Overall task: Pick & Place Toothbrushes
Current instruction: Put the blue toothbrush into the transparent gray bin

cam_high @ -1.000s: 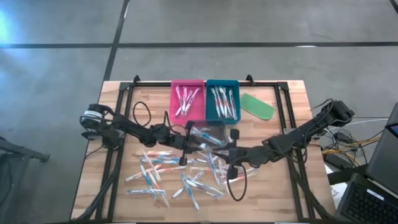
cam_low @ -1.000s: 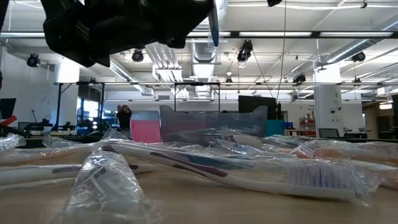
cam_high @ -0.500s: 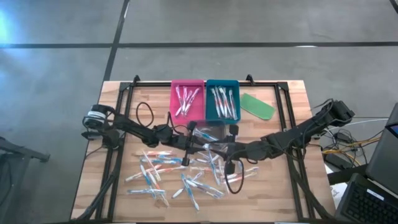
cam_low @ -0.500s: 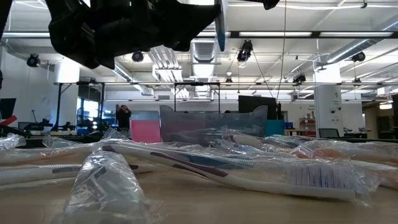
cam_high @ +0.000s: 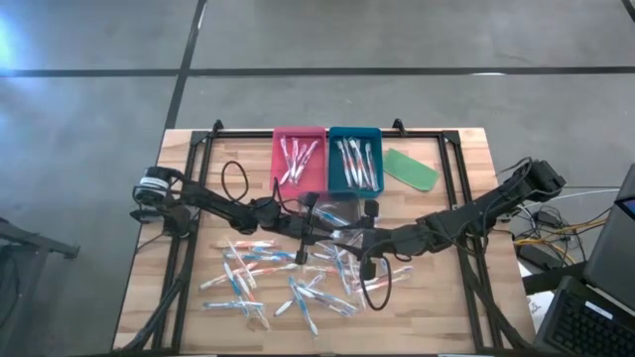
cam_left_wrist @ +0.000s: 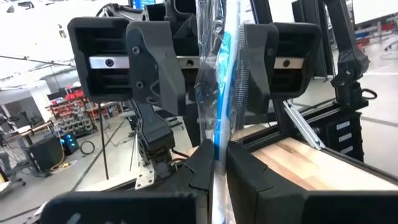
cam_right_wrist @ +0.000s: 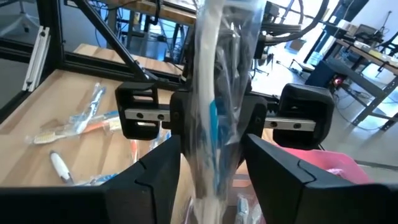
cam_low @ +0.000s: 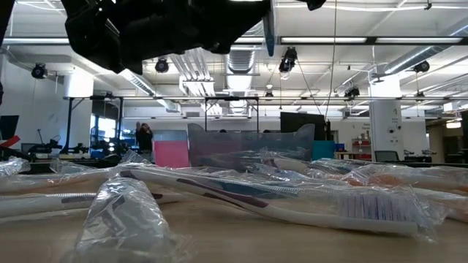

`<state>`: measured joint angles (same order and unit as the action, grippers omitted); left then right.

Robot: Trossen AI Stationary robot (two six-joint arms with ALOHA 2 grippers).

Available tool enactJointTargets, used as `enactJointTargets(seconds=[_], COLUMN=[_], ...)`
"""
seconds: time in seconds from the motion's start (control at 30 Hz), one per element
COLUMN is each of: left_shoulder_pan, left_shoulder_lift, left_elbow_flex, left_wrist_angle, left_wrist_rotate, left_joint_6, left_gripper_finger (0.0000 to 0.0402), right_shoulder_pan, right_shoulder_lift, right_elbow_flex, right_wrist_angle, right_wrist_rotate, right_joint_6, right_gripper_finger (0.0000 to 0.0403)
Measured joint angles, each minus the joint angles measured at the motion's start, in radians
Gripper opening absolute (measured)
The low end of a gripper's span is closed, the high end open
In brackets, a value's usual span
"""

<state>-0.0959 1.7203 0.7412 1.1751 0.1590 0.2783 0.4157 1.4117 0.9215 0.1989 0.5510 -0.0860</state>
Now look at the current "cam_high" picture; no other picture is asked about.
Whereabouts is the clear plastic bin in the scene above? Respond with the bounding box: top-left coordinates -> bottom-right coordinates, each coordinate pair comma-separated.
297,189 -> 362,234

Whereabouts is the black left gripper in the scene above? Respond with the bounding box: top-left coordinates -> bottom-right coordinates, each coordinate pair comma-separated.
294,191 -> 341,245

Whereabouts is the yellow floor cable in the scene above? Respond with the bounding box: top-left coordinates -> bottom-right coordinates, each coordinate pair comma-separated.
513,217 -> 614,249

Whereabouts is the black aluminium rig frame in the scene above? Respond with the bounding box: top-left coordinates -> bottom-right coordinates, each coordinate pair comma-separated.
151,118 -> 502,356

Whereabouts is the blue toothbrush in clear wrapper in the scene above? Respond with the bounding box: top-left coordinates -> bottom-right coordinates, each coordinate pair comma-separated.
225,250 -> 299,264
332,246 -> 352,297
310,240 -> 343,264
315,206 -> 349,228
221,261 -> 245,299

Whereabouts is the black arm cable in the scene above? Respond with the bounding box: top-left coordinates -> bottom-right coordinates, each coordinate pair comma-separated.
220,160 -> 250,203
357,252 -> 394,312

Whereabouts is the white paper sheet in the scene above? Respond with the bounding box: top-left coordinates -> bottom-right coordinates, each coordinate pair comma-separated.
518,261 -> 555,318

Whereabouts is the green plastic lid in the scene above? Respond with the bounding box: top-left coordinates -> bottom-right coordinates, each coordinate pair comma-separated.
382,147 -> 442,193

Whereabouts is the pink plastic bin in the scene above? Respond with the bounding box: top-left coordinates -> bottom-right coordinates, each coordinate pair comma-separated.
270,125 -> 329,200

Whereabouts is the computer monitor with blue screen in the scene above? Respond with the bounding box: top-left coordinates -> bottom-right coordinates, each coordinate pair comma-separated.
582,163 -> 635,311

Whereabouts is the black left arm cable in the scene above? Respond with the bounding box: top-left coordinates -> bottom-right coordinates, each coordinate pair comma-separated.
220,160 -> 250,203

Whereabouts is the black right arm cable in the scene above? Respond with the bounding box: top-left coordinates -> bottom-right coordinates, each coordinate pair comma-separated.
357,252 -> 394,312

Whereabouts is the teal handled wrapped toothbrush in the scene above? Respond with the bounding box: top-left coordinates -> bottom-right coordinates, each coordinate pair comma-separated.
296,285 -> 359,317

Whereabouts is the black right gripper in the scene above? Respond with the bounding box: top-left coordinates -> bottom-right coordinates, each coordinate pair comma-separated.
341,198 -> 404,260

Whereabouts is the black power adapter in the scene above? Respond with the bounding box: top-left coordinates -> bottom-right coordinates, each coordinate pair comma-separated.
537,210 -> 563,230

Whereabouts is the white floor cable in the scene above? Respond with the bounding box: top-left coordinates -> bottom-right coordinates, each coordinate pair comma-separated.
560,186 -> 622,200

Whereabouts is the black keyboard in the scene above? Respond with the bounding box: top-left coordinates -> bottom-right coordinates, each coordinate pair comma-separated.
533,275 -> 635,357

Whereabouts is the teal plastic bin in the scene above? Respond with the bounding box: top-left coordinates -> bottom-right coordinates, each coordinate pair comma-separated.
326,125 -> 386,200

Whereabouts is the black power brick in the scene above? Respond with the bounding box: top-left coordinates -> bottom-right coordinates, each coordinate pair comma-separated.
515,242 -> 553,272

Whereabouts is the black metal stand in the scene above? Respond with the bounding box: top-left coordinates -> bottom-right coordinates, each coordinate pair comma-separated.
0,216 -> 81,357

